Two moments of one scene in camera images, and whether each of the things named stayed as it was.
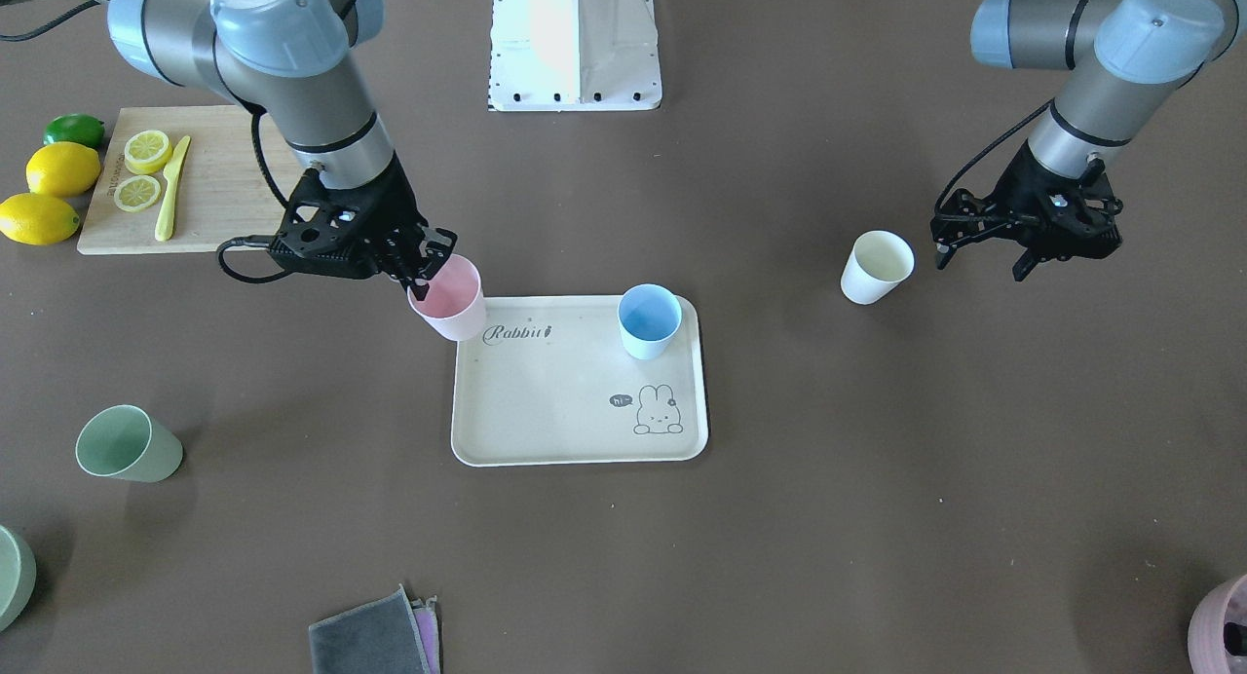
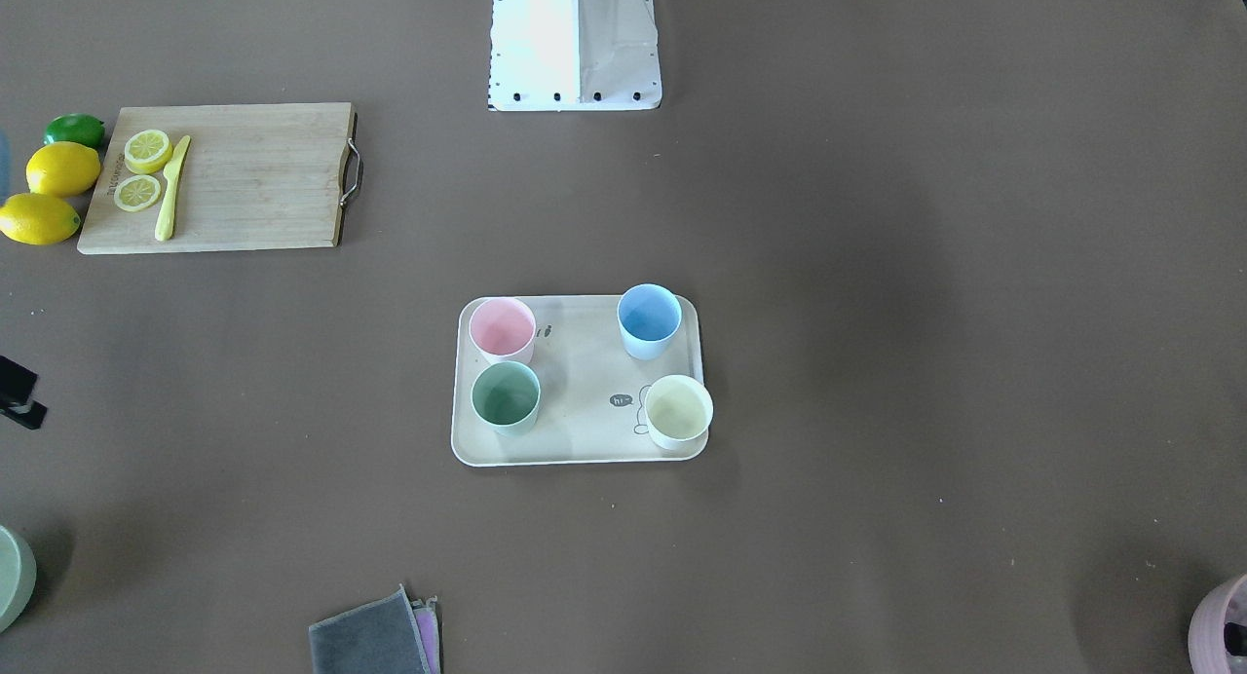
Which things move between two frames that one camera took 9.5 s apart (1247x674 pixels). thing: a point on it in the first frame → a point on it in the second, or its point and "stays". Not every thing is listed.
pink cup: (454, 307) → (503, 329)
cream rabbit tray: (550, 382) stays
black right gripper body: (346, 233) → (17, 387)
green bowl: (18, 573) stays
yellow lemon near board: (62, 168) stays
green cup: (127, 441) → (505, 395)
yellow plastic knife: (164, 223) stays
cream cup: (880, 261) → (678, 410)
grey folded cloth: (381, 637) stays
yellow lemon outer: (35, 218) stays
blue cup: (650, 317) stays
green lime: (75, 128) stays
